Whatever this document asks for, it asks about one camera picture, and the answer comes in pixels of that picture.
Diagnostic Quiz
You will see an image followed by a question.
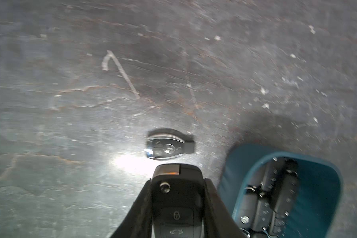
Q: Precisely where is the black key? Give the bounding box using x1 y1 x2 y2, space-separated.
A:
270 160 300 216
151 164 204 238

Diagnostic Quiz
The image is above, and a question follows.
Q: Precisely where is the teal storage box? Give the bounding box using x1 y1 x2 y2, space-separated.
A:
218 144 343 238

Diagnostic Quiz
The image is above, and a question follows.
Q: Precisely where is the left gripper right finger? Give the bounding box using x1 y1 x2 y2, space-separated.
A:
204 178 246 238

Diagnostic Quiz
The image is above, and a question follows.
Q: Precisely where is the Mercedes key chrome black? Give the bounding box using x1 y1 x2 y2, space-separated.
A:
144 128 196 161

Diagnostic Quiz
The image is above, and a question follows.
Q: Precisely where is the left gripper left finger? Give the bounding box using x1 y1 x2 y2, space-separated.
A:
110 180 153 238

